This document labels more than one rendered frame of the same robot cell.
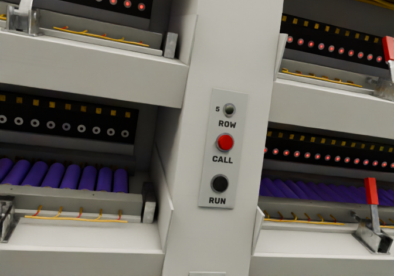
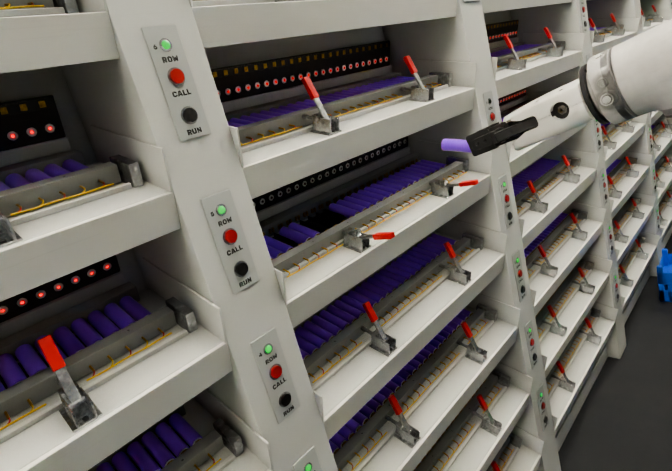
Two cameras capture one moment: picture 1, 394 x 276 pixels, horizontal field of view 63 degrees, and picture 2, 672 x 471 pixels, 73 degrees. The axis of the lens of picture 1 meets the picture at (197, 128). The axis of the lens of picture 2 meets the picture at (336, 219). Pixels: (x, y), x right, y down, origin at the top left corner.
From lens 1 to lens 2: 87 cm
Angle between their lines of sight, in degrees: 30
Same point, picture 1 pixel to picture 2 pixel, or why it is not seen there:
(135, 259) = (484, 181)
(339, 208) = not seen: hidden behind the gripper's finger
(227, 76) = (484, 86)
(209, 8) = (472, 57)
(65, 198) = (444, 173)
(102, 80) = (454, 108)
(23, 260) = (461, 198)
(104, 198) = (453, 167)
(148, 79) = (465, 100)
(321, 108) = (506, 85)
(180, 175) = not seen: hidden behind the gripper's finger
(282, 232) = not seen: hidden behind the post
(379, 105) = (520, 74)
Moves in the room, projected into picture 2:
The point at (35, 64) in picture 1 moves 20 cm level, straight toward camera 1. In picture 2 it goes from (439, 111) to (552, 86)
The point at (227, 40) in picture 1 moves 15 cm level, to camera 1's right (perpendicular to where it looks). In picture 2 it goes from (480, 69) to (525, 56)
